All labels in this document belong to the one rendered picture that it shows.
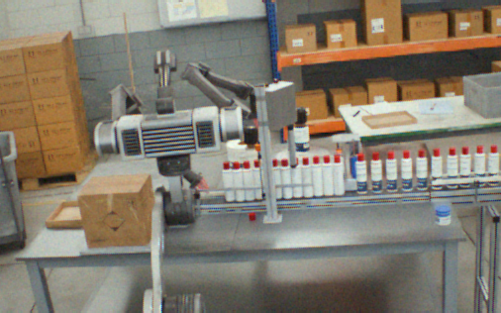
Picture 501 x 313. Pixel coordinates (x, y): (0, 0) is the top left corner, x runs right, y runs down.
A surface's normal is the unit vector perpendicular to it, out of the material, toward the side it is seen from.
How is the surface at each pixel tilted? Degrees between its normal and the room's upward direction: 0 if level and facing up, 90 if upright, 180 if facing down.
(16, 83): 90
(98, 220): 90
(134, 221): 90
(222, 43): 90
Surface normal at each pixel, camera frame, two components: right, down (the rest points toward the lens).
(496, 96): 0.10, 0.31
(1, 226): 0.36, 0.33
